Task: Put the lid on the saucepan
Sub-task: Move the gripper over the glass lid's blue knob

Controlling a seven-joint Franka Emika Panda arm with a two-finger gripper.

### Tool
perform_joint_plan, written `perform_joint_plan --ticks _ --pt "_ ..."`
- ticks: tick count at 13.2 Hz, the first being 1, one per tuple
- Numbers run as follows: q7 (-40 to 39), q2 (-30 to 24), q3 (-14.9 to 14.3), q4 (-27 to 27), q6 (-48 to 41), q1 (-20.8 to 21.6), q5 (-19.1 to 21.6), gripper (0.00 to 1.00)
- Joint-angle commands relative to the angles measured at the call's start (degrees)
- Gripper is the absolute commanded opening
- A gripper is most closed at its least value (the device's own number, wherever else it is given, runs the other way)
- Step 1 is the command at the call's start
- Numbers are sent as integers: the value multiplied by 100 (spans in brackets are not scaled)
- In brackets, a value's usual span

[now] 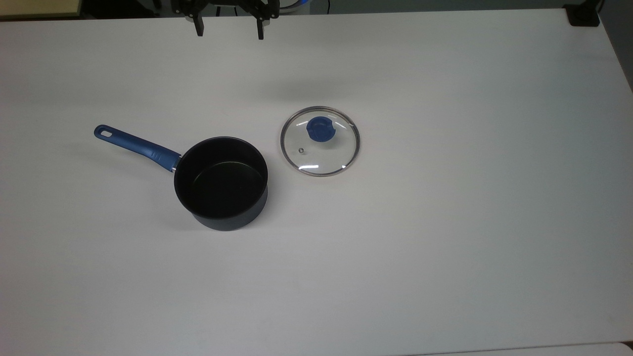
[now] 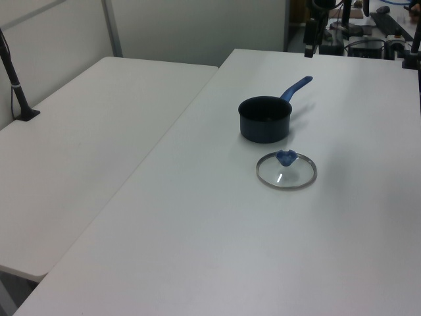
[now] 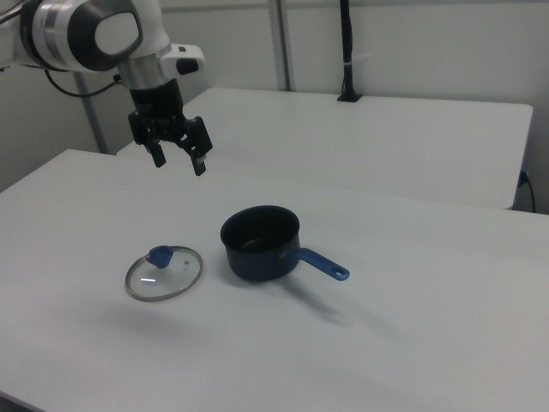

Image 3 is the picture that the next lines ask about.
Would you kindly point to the grey partition frame post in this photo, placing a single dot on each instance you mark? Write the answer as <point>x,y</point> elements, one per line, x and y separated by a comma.
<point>92,116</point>
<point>283,43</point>

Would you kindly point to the black pole with white tie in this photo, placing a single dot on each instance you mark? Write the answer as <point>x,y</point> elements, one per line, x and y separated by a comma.
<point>347,43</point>

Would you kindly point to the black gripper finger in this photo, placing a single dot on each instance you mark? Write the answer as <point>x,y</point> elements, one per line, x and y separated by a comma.
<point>200,146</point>
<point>158,155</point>

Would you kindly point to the glass lid with blue knob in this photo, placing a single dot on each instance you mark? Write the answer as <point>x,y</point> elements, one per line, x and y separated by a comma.
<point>171,279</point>

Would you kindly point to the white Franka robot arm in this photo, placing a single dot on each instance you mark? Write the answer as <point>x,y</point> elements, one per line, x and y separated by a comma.
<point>77,34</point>

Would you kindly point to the white side table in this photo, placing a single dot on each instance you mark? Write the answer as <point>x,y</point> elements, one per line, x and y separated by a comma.
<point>343,141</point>

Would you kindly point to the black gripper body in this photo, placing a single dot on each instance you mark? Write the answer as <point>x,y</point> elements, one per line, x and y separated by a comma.
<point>156,103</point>

